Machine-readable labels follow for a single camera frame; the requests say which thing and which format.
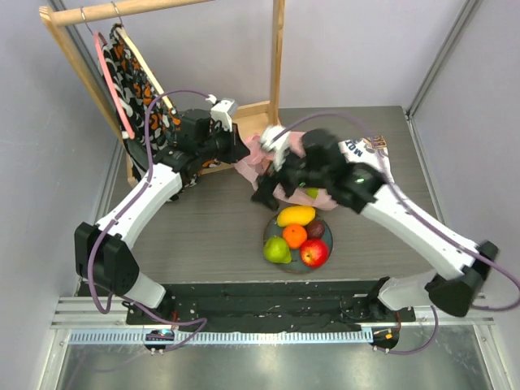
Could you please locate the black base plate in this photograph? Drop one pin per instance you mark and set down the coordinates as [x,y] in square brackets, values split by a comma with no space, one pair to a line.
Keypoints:
[293,306]

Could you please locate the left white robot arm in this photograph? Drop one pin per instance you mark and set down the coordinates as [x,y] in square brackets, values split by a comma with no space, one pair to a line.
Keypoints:
[103,251]

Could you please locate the fake orange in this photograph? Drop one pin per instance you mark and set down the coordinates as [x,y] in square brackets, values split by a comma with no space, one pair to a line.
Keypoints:
[295,235]

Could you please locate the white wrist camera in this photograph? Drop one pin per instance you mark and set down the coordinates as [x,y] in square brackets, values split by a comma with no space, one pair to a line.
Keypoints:
[222,111]
[275,142]

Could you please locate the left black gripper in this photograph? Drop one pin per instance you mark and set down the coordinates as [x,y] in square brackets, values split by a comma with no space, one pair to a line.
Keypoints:
[236,149]

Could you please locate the white navy shirt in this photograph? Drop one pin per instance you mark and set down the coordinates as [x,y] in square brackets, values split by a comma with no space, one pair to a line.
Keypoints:
[370,150]

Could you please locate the wooden clothes rack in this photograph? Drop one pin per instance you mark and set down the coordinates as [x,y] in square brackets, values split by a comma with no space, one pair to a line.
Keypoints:
[250,119]

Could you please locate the fake green pear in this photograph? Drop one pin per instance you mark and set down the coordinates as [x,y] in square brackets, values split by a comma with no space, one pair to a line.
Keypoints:
[276,250]

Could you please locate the pink plastic bag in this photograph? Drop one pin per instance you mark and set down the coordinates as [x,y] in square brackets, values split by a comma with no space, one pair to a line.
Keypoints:
[258,161]

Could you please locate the fake dark purple fruit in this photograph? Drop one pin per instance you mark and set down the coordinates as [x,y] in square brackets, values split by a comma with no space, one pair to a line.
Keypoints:
[315,229]

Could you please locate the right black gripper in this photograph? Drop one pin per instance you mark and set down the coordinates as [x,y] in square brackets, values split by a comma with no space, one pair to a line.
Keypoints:
[282,175]

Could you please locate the fake green grapes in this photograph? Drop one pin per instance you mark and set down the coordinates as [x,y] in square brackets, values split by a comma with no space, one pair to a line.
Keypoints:
[312,192]

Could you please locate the patterned black orange garment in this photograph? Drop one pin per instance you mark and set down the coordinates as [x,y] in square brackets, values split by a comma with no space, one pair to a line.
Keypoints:
[163,134]

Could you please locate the pink clothes hanger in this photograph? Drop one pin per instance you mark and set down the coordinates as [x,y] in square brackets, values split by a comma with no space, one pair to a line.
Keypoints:
[99,42]

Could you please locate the slotted cable duct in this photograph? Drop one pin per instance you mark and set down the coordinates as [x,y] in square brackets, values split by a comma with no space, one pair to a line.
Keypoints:
[160,337]

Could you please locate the fake yellow mango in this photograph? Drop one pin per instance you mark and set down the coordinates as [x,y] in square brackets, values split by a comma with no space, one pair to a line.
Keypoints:
[300,215]

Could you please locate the wooden clothes hanger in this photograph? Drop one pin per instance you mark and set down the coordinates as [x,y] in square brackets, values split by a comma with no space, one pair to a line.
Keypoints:
[136,72]

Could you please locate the blue ceramic plate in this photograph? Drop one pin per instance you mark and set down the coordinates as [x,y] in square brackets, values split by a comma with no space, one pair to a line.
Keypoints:
[296,266]

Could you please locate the fake red apple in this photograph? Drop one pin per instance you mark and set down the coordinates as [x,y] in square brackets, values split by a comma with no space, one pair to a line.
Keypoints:
[314,253]

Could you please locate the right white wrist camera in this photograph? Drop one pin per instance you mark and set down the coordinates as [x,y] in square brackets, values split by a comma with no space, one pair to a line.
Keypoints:
[275,142]

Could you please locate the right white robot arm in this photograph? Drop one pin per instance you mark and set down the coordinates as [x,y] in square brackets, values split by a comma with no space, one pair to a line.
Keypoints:
[315,168]

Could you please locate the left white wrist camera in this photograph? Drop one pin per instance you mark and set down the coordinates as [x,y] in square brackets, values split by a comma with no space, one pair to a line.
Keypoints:
[222,111]

